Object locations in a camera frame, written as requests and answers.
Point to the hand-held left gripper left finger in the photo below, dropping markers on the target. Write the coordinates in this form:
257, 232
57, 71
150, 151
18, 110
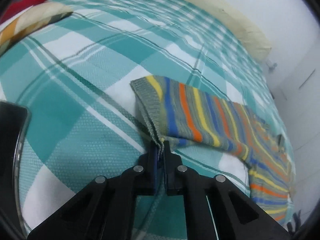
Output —
156, 165

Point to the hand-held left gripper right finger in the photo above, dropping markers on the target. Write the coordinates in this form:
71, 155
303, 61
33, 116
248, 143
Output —
167, 170

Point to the striped knit sweater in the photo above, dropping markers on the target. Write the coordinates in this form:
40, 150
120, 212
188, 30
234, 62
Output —
187, 110

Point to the teal plaid bed sheet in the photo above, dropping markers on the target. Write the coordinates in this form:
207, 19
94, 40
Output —
82, 105

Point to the dark flat object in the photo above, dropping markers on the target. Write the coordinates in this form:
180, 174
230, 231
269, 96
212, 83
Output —
10, 142

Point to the cream padded headboard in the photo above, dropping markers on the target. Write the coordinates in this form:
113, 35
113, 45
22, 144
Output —
225, 10

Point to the orange and cream patterned pillow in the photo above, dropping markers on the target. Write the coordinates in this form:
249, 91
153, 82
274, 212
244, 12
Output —
32, 17

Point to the red cloth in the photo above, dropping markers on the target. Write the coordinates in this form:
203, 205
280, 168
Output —
22, 3

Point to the wall socket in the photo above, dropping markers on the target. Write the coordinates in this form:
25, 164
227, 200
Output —
272, 66

